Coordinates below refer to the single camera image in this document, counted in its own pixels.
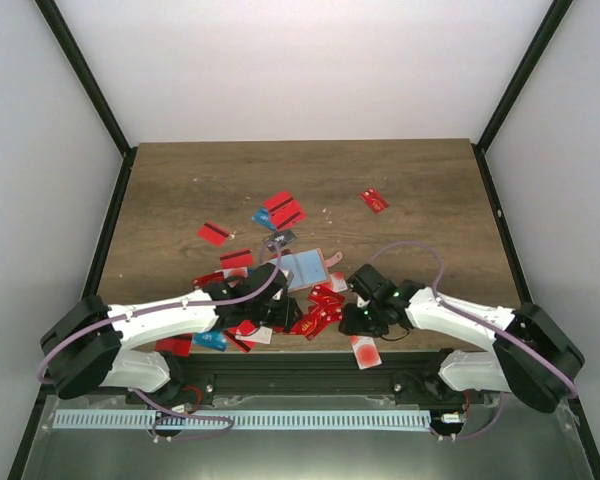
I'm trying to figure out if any black frame post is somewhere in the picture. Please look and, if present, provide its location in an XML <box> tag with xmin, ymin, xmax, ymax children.
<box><xmin>34</xmin><ymin>0</ymin><xmax>132</xmax><ymax>157</ymax></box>
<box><xmin>474</xmin><ymin>0</ymin><xmax>574</xmax><ymax>151</ymax></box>

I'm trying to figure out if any white red card on table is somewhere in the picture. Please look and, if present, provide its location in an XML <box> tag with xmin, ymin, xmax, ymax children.
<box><xmin>330</xmin><ymin>272</ymin><xmax>348</xmax><ymax>293</ymax></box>

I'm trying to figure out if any small red card far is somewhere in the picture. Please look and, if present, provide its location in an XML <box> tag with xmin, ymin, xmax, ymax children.
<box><xmin>359</xmin><ymin>188</ymin><xmax>389</xmax><ymax>214</ymax></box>

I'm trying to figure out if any black frame post left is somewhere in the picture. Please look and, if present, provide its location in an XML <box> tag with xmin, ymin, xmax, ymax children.
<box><xmin>34</xmin><ymin>0</ymin><xmax>132</xmax><ymax>157</ymax></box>

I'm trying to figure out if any blue card near edge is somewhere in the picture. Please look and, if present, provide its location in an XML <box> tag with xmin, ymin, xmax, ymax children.
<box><xmin>193</xmin><ymin>331</ymin><xmax>228</xmax><ymax>352</ymax></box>

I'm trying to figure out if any red striped card by holder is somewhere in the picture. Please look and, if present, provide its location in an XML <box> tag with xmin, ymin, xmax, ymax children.
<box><xmin>219</xmin><ymin>248</ymin><xmax>254</xmax><ymax>269</ymax></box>

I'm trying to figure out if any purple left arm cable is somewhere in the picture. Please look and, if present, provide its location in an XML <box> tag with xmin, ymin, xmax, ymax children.
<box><xmin>35</xmin><ymin>240</ymin><xmax>283</xmax><ymax>442</ymax></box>

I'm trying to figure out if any white card red circle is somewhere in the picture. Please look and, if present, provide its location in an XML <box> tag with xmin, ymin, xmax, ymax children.
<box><xmin>350</xmin><ymin>336</ymin><xmax>382</xmax><ymax>370</ymax></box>

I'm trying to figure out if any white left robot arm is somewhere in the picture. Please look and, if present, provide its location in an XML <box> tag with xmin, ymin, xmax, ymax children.
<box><xmin>37</xmin><ymin>262</ymin><xmax>300</xmax><ymax>404</ymax></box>

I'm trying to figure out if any black VIP card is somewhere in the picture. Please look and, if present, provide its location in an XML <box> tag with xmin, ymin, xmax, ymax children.
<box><xmin>265</xmin><ymin>229</ymin><xmax>297</xmax><ymax>247</ymax></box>

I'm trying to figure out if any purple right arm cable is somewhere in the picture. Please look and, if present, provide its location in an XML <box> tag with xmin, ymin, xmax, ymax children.
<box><xmin>368</xmin><ymin>240</ymin><xmax>579</xmax><ymax>441</ymax></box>

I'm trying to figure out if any pink card holder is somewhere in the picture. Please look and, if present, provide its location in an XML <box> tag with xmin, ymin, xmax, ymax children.
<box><xmin>280</xmin><ymin>249</ymin><xmax>343</xmax><ymax>292</ymax></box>

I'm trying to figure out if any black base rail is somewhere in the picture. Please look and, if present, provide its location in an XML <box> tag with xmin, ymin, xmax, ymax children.
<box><xmin>148</xmin><ymin>350</ymin><xmax>489</xmax><ymax>409</ymax></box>

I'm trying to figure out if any red striped card left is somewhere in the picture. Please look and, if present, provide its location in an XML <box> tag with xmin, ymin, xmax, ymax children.
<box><xmin>197</xmin><ymin>222</ymin><xmax>230</xmax><ymax>247</ymax></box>

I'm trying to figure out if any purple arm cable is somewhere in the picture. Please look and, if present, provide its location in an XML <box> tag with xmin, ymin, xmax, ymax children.
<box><xmin>35</xmin><ymin>240</ymin><xmax>283</xmax><ymax>442</ymax></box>
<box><xmin>368</xmin><ymin>240</ymin><xmax>579</xmax><ymax>441</ymax></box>

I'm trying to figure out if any red card near edge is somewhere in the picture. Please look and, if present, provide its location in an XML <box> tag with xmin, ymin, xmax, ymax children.
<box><xmin>155</xmin><ymin>334</ymin><xmax>193</xmax><ymax>357</ymax></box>

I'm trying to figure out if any light blue slotted cable duct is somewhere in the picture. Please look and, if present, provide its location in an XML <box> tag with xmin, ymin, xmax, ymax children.
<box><xmin>52</xmin><ymin>409</ymin><xmax>431</xmax><ymax>432</ymax></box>

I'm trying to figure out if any black frame post right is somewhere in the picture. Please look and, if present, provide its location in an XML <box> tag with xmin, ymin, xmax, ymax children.
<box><xmin>474</xmin><ymin>0</ymin><xmax>574</xmax><ymax>151</ymax></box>

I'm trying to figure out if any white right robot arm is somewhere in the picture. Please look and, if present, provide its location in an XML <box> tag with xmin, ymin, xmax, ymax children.
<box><xmin>339</xmin><ymin>264</ymin><xmax>585</xmax><ymax>413</ymax></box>

